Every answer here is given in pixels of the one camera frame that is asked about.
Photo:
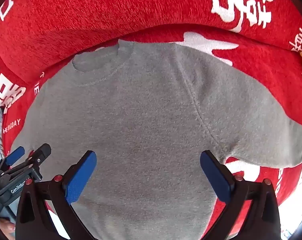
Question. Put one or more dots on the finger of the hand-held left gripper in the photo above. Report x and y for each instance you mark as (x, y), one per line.
(14, 155)
(38, 156)

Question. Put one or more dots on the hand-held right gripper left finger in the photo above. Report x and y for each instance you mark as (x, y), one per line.
(80, 178)

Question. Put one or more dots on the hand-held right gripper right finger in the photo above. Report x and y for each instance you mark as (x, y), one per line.
(216, 178)

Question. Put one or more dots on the grey sweater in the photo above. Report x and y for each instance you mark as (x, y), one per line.
(146, 120)

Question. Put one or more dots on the red printed sofa cover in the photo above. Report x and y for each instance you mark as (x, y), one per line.
(115, 10)

